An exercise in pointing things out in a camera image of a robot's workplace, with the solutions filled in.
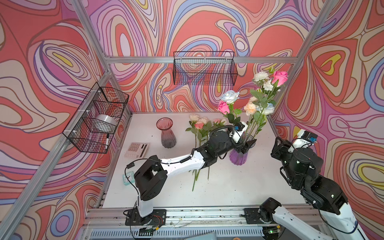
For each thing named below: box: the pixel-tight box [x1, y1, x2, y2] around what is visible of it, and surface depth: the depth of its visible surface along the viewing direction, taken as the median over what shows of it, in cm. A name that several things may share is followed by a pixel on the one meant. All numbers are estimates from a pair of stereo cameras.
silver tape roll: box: [94, 114, 118, 128], surface depth 73 cm
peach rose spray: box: [243, 96, 258, 136], surface depth 74 cm
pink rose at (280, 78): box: [271, 70, 289, 88], surface depth 54 cm
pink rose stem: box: [217, 100, 230, 115], surface depth 66 cm
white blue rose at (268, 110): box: [255, 102, 275, 136], surface depth 68 cm
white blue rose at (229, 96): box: [220, 90, 243, 125], surface depth 68 cm
